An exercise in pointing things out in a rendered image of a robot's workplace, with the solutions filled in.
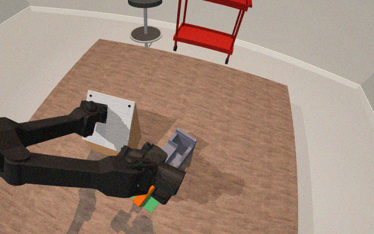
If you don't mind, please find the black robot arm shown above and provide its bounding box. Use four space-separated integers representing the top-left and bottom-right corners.
0 100 186 198

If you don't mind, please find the orange l-shaped part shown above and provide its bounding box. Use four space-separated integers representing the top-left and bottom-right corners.
132 186 155 207

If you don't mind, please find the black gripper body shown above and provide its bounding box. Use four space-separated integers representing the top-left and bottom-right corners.
152 186 172 205

